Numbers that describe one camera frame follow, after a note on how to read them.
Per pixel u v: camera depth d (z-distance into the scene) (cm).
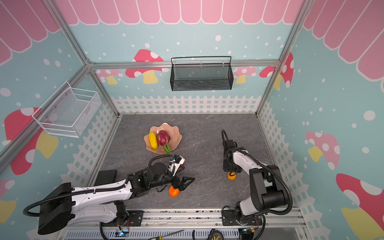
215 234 68
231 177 87
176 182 66
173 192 79
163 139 97
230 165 76
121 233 73
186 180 66
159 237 69
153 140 97
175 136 103
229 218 74
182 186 67
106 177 88
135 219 74
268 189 44
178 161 66
